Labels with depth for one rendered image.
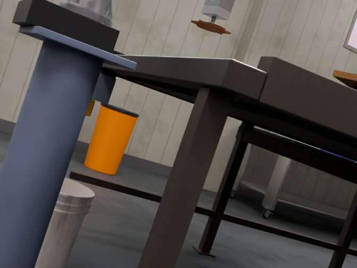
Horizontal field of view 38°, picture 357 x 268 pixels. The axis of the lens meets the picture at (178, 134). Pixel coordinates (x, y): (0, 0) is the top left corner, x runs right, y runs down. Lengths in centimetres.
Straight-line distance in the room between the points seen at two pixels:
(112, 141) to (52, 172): 343
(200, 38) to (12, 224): 490
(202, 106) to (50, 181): 53
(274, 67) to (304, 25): 592
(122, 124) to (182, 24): 169
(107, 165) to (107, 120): 42
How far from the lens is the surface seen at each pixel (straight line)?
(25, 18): 136
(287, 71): 105
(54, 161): 141
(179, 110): 608
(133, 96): 583
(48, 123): 138
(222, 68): 101
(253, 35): 620
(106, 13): 144
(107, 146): 483
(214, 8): 183
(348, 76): 151
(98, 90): 229
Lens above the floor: 79
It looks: 3 degrees down
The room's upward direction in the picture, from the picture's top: 19 degrees clockwise
